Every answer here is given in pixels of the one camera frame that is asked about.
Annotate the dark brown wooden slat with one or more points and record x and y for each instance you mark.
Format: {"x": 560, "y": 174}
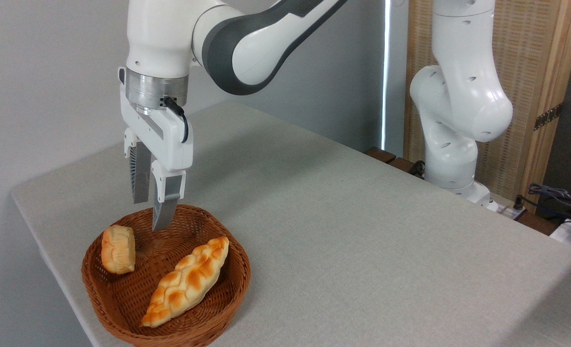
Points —
{"x": 536, "y": 224}
{"x": 381, "y": 154}
{"x": 403, "y": 166}

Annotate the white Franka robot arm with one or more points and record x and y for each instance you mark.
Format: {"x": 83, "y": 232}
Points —
{"x": 266, "y": 48}

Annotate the brown wicker basket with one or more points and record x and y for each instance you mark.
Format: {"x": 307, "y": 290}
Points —
{"x": 121, "y": 299}

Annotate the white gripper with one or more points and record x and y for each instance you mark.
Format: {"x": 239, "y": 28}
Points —
{"x": 169, "y": 140}

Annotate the long braided bread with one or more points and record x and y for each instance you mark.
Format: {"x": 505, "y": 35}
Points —
{"x": 189, "y": 282}

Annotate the round muffin-shaped bread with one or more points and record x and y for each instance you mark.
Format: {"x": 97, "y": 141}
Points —
{"x": 118, "y": 250}

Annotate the grey tablecloth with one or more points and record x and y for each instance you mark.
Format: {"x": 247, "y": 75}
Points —
{"x": 362, "y": 241}

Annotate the brass screen hinge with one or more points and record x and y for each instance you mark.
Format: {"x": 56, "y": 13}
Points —
{"x": 548, "y": 116}

